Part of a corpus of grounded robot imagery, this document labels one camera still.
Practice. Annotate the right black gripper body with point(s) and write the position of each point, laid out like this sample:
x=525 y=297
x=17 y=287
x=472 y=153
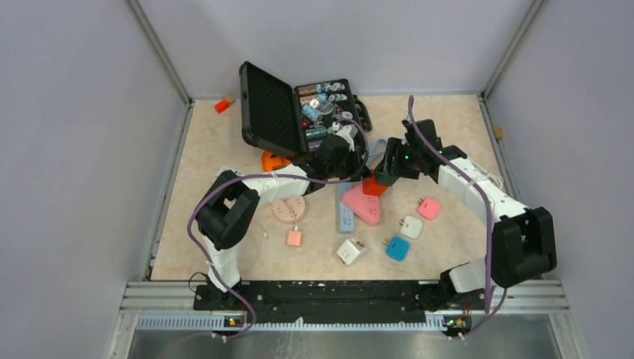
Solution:
x=404 y=156

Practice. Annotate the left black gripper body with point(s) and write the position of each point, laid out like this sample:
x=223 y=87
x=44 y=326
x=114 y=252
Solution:
x=351 y=170

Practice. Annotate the red cube plug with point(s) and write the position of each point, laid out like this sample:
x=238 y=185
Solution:
x=371 y=187

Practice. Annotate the pink triangular power socket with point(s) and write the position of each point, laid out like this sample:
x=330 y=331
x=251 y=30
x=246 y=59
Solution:
x=365 y=206

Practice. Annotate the light blue power strip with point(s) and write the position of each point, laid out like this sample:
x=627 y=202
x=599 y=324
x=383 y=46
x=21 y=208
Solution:
x=344 y=216

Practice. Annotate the pink charger plug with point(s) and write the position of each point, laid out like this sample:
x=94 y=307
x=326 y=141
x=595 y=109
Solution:
x=428 y=208

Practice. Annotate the white charger plug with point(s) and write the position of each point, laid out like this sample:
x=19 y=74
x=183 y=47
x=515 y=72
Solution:
x=410 y=227

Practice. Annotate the round pink power socket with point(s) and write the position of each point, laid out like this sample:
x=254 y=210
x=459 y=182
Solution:
x=289 y=210

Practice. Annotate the white cartoon plug adapter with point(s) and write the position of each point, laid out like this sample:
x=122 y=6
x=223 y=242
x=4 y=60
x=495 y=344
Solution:
x=351 y=250

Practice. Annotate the blue charger plug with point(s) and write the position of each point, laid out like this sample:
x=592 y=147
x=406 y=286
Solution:
x=396 y=248

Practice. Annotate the small salmon charger plug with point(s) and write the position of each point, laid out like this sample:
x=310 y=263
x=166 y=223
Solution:
x=294 y=237

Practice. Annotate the dark green cube plug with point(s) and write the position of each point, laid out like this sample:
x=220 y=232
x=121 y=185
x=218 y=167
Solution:
x=386 y=179

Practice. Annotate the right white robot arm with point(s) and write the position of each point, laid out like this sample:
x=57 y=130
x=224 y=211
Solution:
x=520 y=240

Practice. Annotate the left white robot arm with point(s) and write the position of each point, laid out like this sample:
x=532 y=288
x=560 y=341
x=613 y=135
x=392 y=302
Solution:
x=223 y=216

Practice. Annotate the open black carrying case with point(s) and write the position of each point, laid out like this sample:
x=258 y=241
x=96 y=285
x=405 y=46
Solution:
x=290 y=121

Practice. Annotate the orange tape dispenser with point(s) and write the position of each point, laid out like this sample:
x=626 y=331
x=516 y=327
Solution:
x=271 y=162

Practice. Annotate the white multi-hole adapter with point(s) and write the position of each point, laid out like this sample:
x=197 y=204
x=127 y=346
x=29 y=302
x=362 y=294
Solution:
x=224 y=168

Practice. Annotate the red small block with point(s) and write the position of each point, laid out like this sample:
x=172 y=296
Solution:
x=222 y=106

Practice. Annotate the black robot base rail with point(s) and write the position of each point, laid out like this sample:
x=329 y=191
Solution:
x=339 y=302

